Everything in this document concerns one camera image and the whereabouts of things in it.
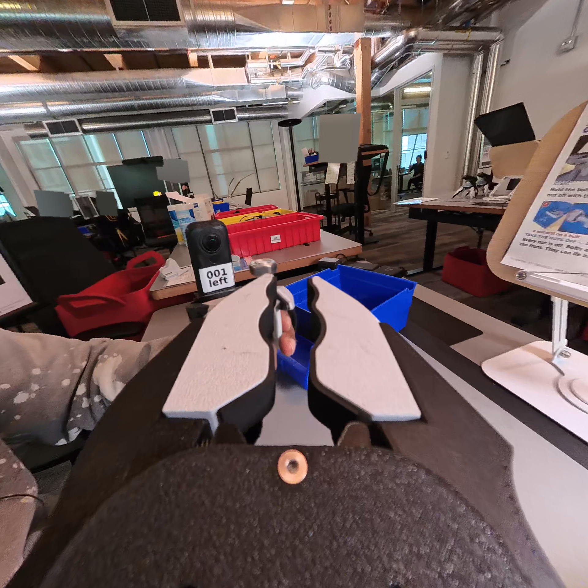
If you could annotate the wooden post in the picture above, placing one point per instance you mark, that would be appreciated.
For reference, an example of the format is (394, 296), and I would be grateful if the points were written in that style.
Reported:
(363, 78)

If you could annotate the blue plastic bin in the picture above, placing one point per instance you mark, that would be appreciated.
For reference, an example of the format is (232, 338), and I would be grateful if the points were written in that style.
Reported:
(367, 294)

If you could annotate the yellow storage tray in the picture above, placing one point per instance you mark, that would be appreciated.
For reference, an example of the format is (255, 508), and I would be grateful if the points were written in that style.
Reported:
(229, 220)

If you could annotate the white vent grille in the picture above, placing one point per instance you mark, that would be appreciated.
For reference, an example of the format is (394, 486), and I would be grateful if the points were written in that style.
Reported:
(144, 10)

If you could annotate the wooden table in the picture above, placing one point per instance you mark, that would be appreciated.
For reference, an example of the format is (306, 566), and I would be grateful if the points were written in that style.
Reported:
(321, 248)

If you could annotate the red crate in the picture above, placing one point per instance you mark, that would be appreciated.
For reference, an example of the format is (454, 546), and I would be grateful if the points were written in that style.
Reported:
(466, 273)

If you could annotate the black printer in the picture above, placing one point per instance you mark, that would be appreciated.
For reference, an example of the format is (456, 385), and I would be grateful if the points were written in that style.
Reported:
(151, 220)

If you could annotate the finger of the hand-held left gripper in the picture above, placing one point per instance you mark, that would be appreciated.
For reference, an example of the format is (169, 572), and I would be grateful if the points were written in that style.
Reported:
(285, 297)

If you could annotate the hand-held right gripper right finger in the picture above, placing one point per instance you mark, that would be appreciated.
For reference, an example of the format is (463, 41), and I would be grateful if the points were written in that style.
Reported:
(358, 363)

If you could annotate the white plastic part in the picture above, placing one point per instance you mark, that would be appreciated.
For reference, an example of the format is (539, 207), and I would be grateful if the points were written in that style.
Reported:
(172, 268)

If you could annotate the labelled red storage bin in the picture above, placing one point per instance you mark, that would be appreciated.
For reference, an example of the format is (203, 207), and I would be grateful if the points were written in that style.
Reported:
(298, 234)

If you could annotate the spare document stand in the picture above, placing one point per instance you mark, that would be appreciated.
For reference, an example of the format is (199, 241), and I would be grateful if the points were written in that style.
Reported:
(510, 158)

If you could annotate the printed instruction sheet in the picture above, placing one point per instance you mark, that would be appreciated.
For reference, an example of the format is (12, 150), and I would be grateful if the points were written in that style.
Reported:
(551, 220)

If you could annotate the framed marker sign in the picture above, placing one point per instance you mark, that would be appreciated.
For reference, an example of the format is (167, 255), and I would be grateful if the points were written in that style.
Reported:
(11, 289)

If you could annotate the large dark screen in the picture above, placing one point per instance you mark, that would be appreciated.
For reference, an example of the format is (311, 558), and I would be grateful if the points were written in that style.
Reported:
(133, 183)

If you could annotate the person's spotted sweatshirt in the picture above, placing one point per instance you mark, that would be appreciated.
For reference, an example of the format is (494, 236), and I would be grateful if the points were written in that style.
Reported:
(13, 505)

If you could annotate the black floor lamp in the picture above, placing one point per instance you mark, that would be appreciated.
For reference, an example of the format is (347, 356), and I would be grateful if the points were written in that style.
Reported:
(289, 122)

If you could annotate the black office chair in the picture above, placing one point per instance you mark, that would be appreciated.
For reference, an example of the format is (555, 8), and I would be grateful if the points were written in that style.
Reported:
(46, 257)
(347, 216)

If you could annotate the black desk device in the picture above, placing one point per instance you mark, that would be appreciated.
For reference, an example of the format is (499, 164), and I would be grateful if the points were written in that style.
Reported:
(473, 186)

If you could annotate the black flat box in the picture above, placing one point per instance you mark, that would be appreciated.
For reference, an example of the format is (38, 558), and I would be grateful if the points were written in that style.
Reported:
(363, 265)

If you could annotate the small blue storage bin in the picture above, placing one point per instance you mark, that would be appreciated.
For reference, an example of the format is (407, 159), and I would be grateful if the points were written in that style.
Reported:
(220, 206)

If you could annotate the red tote bag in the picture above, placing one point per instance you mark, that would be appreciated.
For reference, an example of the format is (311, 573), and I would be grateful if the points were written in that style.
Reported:
(101, 298)

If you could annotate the wooden office desk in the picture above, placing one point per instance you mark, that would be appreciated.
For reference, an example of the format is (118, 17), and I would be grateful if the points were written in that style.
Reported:
(450, 206)

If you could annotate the black light panel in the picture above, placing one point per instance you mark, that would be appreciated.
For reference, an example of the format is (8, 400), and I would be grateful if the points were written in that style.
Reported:
(505, 124)

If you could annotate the wide silver air duct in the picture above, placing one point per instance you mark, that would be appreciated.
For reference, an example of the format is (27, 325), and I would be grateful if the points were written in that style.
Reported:
(69, 27)

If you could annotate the black standing desk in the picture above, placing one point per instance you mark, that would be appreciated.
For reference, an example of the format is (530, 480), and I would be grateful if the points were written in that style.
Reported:
(365, 197)

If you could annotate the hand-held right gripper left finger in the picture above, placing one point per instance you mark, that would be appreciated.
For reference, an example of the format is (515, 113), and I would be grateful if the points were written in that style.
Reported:
(220, 363)

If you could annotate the black power adapter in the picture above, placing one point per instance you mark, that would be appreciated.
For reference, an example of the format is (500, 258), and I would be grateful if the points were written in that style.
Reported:
(328, 263)

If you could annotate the wipes canister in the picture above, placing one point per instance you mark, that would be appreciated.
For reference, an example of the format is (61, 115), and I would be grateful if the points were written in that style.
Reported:
(179, 225)

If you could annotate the wooden document stand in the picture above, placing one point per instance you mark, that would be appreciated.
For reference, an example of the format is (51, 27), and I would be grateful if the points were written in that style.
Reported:
(519, 372)

